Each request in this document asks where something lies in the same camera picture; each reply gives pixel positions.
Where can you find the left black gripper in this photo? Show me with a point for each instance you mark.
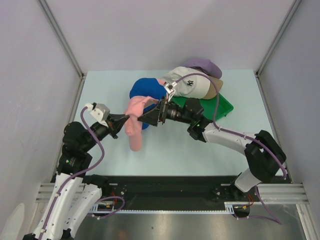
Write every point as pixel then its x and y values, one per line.
pixel 115 122

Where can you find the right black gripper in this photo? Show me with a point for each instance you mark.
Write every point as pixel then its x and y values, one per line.
pixel 160 112

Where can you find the pink LA cap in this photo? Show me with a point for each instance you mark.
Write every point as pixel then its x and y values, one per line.
pixel 132 126

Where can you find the blue mesh cap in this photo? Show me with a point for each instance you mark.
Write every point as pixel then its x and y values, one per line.
pixel 146 87

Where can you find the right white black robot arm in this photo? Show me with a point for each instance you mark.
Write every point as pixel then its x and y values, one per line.
pixel 263 154

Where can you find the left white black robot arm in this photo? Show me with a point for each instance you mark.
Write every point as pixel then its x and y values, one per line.
pixel 81 152

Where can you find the green plastic tray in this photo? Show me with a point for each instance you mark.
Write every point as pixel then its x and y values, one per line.
pixel 209 105

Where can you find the tan cap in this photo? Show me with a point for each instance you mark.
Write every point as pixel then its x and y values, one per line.
pixel 215 86

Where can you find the purple cap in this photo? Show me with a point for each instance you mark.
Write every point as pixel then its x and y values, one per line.
pixel 204 65

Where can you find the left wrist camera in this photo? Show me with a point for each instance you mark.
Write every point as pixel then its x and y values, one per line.
pixel 99 111

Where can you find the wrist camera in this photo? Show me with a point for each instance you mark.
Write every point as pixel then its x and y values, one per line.
pixel 99 111
pixel 170 89

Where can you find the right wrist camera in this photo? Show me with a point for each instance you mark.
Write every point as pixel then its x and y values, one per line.
pixel 170 89

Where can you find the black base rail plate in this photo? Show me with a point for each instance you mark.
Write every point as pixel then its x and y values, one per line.
pixel 175 193

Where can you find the right aluminium corner post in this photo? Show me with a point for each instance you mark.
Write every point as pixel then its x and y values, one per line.
pixel 279 34

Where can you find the aluminium corner post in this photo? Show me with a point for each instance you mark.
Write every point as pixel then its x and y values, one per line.
pixel 279 34
pixel 49 15

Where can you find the left aluminium corner post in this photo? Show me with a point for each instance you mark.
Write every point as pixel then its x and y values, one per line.
pixel 49 15

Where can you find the aluminium frame beam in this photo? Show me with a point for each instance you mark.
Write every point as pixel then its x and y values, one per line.
pixel 279 194

